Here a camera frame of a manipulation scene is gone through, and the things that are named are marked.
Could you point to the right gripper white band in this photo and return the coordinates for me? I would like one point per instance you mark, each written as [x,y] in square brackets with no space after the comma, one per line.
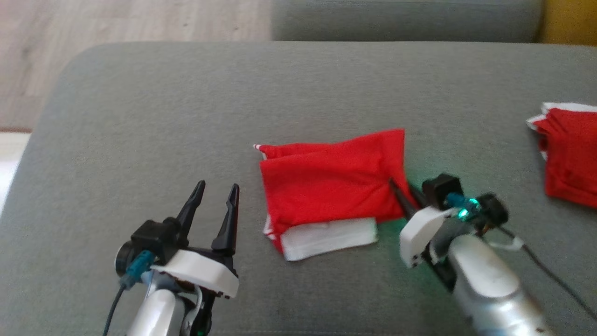
[422,231]

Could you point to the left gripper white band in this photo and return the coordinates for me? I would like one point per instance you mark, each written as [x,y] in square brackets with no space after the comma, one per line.
[200,273]

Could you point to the red shirt with white stripes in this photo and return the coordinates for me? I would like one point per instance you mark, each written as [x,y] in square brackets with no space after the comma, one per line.
[326,182]

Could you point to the red shorts white waistband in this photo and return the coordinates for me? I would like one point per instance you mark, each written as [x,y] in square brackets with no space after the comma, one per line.
[571,154]

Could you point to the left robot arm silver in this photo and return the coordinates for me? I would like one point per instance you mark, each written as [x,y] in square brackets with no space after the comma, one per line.
[158,312]

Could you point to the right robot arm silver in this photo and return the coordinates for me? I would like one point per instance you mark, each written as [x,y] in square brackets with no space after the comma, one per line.
[489,280]

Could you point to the grey sofa seat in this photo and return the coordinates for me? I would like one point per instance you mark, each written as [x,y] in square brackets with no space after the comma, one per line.
[186,116]

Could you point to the grey sofa cushion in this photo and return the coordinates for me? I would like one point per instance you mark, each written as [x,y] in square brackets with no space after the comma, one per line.
[401,18]

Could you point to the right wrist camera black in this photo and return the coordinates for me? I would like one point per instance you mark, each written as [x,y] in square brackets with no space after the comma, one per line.
[443,189]

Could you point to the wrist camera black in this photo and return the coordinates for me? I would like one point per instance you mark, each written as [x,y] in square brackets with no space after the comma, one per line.
[154,238]
[443,189]

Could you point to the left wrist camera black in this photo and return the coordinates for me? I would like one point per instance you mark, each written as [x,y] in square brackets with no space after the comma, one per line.
[154,238]

